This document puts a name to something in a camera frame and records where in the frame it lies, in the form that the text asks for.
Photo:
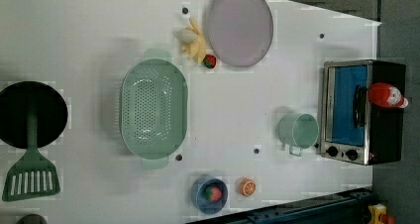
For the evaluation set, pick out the yellow toy banana bunch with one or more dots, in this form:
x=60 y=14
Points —
x=192 y=41

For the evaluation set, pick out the red toy strawberry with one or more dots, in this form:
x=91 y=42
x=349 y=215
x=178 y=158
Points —
x=210 y=61

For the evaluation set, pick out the yellow red object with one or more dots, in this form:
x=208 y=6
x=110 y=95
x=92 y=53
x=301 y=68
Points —
x=379 y=215

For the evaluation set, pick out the large grey round plate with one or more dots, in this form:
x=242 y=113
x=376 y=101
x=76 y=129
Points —
x=240 y=31

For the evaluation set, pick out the green metal mug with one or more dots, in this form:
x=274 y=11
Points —
x=298 y=131

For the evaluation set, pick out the black frying pan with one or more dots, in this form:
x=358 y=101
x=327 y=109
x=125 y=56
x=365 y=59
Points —
x=25 y=99

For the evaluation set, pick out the red ketchup bottle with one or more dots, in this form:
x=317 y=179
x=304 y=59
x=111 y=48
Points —
x=386 y=95

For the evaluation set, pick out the green plastic colander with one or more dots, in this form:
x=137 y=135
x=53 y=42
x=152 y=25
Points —
x=153 y=109

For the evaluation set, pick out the silver black toaster oven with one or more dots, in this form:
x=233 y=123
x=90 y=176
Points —
x=353 y=129

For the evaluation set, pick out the green slotted spatula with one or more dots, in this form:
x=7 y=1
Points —
x=33 y=175

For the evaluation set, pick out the strawberry in blue bowl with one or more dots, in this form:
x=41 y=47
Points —
x=213 y=193

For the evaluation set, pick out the small blue bowl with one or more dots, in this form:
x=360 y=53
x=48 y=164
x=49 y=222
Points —
x=197 y=194

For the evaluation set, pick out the toy orange half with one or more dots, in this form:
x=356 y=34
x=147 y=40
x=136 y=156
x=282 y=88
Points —
x=247 y=187

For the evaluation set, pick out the dark round object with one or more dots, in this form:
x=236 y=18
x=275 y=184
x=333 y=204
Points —
x=32 y=219

